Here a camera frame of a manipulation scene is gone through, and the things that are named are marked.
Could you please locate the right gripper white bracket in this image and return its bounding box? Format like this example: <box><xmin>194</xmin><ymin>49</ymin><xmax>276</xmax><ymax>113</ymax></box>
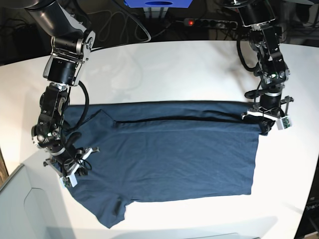
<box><xmin>43</xmin><ymin>147</ymin><xmax>100</xmax><ymax>178</ymax></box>

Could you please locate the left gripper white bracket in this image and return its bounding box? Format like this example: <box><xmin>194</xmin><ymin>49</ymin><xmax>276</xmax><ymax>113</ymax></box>
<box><xmin>241</xmin><ymin>92</ymin><xmax>294</xmax><ymax>134</ymax></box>

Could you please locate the dark blue T-shirt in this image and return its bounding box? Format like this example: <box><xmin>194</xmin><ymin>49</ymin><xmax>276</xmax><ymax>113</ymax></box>
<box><xmin>68</xmin><ymin>101</ymin><xmax>263</xmax><ymax>228</ymax></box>

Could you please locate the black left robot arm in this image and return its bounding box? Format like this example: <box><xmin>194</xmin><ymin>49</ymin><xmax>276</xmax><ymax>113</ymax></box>
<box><xmin>222</xmin><ymin>0</ymin><xmax>294</xmax><ymax>135</ymax></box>

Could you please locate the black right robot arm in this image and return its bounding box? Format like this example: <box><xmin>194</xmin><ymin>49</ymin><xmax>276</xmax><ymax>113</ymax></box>
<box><xmin>25</xmin><ymin>0</ymin><xmax>95</xmax><ymax>181</ymax></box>

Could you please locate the grey bin at table corner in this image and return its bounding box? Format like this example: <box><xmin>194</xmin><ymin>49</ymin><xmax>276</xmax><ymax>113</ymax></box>
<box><xmin>0</xmin><ymin>164</ymin><xmax>75</xmax><ymax>239</ymax></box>

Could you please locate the blue box with slot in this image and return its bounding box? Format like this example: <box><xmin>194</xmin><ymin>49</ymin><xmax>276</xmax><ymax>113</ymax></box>
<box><xmin>124</xmin><ymin>0</ymin><xmax>192</xmax><ymax>8</ymax></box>

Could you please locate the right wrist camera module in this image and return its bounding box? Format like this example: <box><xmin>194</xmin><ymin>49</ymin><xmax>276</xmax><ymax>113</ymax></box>
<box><xmin>59</xmin><ymin>174</ymin><xmax>77</xmax><ymax>188</ymax></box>

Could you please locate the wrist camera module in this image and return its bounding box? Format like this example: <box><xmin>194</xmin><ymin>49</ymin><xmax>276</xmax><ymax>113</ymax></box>
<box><xmin>59</xmin><ymin>174</ymin><xmax>77</xmax><ymax>188</ymax></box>
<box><xmin>276</xmin><ymin>115</ymin><xmax>292</xmax><ymax>130</ymax></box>

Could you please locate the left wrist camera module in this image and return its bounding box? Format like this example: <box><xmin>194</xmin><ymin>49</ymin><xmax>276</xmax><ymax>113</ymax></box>
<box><xmin>276</xmin><ymin>115</ymin><xmax>292</xmax><ymax>130</ymax></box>

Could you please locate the black power strip red switch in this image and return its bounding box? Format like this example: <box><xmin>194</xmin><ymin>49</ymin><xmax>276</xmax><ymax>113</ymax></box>
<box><xmin>183</xmin><ymin>18</ymin><xmax>238</xmax><ymax>29</ymax></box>

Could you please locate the grey coiled cable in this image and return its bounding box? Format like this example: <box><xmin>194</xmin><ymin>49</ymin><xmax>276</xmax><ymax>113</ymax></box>
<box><xmin>97</xmin><ymin>9</ymin><xmax>172</xmax><ymax>43</ymax></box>

